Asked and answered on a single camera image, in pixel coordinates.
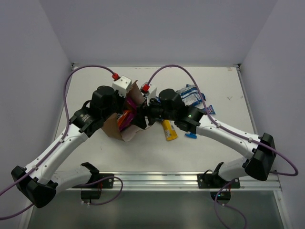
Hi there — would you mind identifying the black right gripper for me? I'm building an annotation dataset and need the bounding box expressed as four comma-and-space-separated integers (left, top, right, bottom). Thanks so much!
131, 93, 177, 129

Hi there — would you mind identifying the brown paper bag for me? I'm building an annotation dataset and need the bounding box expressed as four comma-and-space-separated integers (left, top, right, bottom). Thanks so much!
102, 82, 151, 142

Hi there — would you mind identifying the yellow snack packet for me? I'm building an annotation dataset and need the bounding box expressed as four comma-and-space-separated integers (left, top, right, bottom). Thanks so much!
161, 120, 178, 141

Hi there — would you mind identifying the light blue snack bar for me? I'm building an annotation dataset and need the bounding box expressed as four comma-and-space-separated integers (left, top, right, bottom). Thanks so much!
185, 132, 197, 139

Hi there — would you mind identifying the blue white snack bag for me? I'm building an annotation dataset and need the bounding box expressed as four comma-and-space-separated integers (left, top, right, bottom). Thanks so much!
176, 84, 206, 106

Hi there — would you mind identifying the blue candy packet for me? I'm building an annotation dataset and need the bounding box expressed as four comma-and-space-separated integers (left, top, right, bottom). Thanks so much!
205, 105, 216, 115

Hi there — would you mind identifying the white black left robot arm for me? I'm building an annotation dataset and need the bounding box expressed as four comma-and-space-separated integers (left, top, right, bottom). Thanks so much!
11, 86, 125, 208

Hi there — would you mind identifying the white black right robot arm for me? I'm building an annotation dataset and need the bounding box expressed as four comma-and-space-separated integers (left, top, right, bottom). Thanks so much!
134, 89, 275, 187

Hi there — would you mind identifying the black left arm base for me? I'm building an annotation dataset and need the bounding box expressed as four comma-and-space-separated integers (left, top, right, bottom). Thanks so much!
73, 173, 114, 202

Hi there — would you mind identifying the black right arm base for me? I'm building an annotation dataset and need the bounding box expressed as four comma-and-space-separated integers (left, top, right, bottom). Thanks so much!
197, 166, 241, 204

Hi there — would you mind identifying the orange snack packet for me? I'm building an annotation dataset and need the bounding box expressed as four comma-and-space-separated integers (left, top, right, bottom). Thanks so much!
117, 109, 133, 127

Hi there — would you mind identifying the magenta snack wrapper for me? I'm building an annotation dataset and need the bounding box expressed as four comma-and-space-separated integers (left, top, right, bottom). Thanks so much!
126, 98, 137, 111

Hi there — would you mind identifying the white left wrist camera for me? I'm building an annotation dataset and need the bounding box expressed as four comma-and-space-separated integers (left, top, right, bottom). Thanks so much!
112, 76, 132, 98

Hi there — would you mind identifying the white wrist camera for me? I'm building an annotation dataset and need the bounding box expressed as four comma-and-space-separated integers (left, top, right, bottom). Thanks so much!
112, 76, 132, 98
141, 83, 157, 106

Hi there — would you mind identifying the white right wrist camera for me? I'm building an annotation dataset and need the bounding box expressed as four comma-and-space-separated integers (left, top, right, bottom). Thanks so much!
141, 83, 157, 106

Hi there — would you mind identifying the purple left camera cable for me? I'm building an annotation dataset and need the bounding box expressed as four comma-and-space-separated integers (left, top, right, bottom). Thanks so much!
0, 65, 120, 220

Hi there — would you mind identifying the purple camera cable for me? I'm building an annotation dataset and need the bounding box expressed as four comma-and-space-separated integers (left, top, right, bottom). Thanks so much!
142, 64, 298, 229
0, 65, 120, 220

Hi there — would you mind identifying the aluminium mounting rail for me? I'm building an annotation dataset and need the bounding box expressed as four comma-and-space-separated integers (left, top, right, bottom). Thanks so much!
69, 172, 282, 191

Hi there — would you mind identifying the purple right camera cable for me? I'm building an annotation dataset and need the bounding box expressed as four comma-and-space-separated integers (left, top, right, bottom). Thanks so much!
142, 64, 298, 229

